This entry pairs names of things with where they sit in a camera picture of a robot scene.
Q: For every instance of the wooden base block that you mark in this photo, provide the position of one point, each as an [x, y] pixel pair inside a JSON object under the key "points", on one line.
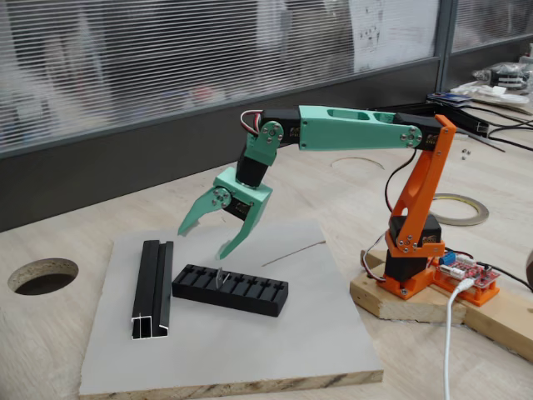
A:
{"points": [[416, 310]]}

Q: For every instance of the black slotted rack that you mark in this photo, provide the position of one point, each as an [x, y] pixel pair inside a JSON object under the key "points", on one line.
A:
{"points": [[250, 302]]}

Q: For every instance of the wooden plank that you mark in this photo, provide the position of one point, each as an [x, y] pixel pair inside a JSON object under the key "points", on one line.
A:
{"points": [[499, 325]]}

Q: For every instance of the red controller board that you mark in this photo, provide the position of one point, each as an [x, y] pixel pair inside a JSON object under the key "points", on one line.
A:
{"points": [[470, 271]]}

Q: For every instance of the white paper sheet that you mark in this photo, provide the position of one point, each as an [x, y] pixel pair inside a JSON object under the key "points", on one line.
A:
{"points": [[395, 33]]}

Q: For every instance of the clear bag with black part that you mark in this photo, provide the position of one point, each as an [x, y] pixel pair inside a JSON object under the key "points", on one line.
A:
{"points": [[506, 77]]}

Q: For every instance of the black aluminium profile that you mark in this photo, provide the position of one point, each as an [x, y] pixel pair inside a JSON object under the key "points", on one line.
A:
{"points": [[147, 287]]}

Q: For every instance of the blue card stack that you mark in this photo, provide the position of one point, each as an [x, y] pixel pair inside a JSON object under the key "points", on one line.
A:
{"points": [[449, 99]]}

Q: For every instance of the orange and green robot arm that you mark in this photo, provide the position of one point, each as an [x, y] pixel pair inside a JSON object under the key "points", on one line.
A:
{"points": [[345, 129]]}

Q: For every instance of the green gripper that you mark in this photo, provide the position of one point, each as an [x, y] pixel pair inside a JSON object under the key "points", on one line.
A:
{"points": [[253, 199]]}

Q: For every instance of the white plastic packaging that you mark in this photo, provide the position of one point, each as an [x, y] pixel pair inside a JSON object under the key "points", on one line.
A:
{"points": [[495, 96]]}

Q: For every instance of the grey board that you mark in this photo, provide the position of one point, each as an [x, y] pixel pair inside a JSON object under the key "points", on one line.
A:
{"points": [[229, 350]]}

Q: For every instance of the tape roll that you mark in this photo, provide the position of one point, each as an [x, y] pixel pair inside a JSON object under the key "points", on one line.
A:
{"points": [[479, 216]]}

